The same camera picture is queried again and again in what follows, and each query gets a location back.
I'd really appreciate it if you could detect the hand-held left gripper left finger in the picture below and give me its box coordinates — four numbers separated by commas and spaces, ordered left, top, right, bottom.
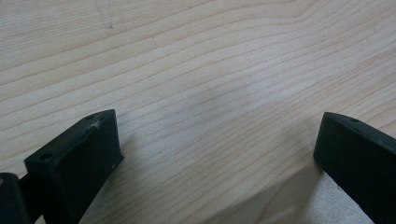
23, 108, 125, 224

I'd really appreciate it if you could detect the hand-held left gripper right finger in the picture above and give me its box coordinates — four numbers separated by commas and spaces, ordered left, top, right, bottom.
313, 111, 396, 224

